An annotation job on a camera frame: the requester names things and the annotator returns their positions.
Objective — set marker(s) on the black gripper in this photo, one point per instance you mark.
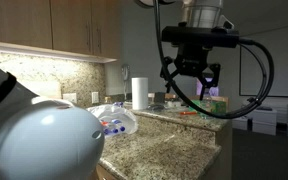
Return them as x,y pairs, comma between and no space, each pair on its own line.
192,60

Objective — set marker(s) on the clear plastic bag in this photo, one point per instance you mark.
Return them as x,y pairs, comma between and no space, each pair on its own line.
117,113

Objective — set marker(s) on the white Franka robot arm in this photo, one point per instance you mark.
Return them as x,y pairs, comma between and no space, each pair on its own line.
44,143

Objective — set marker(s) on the black item in clear bag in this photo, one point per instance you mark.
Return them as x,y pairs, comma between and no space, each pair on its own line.
156,107

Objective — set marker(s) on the flat screen television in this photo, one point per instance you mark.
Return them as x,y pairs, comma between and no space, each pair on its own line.
212,92

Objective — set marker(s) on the white bowl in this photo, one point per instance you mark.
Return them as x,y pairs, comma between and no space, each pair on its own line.
174,103

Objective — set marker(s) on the orange marker pen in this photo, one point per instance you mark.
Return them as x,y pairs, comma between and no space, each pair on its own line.
188,113

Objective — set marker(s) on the small black box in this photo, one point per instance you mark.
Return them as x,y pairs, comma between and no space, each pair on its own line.
159,97

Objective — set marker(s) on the green floral tissue box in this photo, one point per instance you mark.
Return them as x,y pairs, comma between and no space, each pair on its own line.
219,106

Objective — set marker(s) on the white paper towel roll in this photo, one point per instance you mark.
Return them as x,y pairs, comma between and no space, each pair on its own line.
140,93

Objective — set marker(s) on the white projector screen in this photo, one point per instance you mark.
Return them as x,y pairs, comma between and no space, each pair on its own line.
287,66

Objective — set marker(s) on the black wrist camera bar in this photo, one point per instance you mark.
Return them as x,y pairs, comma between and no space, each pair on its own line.
200,36

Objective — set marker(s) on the white wall outlet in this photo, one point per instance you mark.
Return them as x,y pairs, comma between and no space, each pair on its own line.
95,97
70,97

